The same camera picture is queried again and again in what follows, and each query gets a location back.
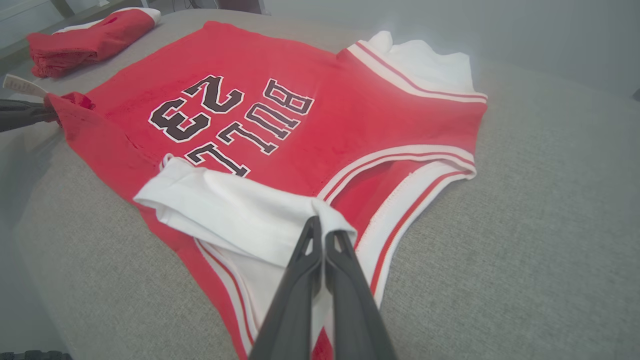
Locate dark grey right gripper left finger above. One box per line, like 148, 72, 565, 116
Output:
248, 215, 324, 360

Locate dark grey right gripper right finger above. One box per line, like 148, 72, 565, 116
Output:
324, 229, 399, 360

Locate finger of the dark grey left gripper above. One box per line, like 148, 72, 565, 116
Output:
0, 113, 60, 134
0, 98, 57, 116

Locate red trousers with white stripe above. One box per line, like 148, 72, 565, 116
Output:
26, 7, 162, 79

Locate red jersey with white trim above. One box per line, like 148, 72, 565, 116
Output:
2, 21, 489, 360

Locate grey fabric sofa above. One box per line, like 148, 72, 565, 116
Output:
0, 7, 640, 360

